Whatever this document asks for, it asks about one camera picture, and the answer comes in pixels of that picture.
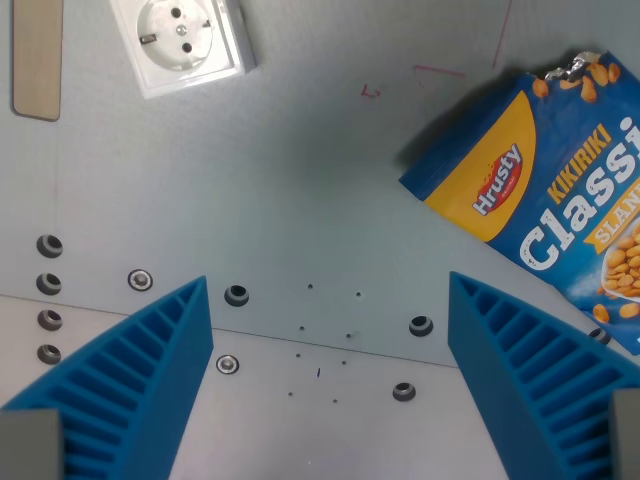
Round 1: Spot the white wall power socket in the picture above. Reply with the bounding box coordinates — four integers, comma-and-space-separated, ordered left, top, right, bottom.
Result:
108, 0, 258, 100

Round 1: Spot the blue Hrusty peanut bag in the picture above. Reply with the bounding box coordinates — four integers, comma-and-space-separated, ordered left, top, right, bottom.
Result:
398, 48, 640, 357

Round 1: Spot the light wooden board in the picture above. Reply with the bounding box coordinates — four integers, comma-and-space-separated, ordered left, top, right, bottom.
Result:
11, 0, 65, 122

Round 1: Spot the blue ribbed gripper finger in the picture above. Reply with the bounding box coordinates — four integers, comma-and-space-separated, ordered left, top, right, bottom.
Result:
0, 274, 215, 480
447, 271, 640, 480

